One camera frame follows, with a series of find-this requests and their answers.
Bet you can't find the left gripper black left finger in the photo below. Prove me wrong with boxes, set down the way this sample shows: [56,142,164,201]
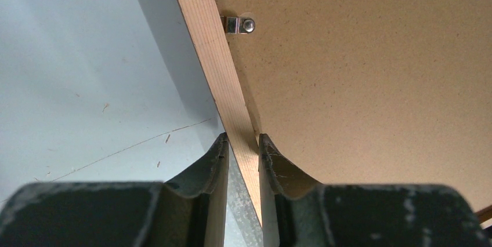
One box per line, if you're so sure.
[1,133,229,246]

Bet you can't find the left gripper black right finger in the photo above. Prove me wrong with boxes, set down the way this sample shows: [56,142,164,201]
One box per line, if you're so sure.
[259,134,491,246]

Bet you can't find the wooden picture frame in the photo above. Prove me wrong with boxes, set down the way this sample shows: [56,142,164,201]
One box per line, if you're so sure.
[166,0,492,227]

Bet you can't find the small metal retaining clip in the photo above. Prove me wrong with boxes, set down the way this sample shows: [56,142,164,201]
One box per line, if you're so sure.
[220,16,256,34]

